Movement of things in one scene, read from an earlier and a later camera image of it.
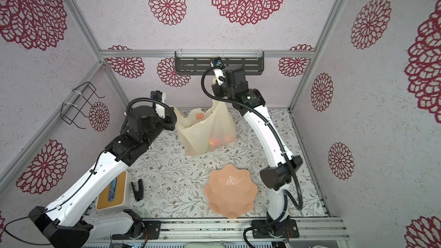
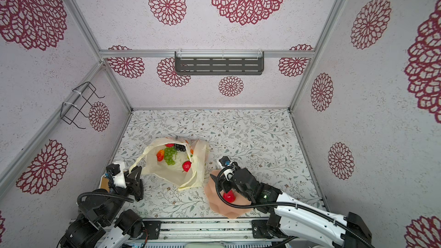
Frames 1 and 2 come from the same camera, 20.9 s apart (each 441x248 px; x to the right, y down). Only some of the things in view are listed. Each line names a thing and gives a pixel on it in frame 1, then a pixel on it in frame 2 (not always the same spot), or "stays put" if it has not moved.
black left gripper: [168, 117] -> [133, 185]
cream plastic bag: [202, 131] -> [196, 151]
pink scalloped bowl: [230, 191] stays put
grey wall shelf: [194, 62] stays put
